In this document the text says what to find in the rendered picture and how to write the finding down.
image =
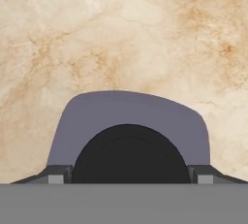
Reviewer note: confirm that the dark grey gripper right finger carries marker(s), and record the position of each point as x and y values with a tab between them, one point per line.
204	173

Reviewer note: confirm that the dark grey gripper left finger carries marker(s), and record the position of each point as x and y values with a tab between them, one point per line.
57	173

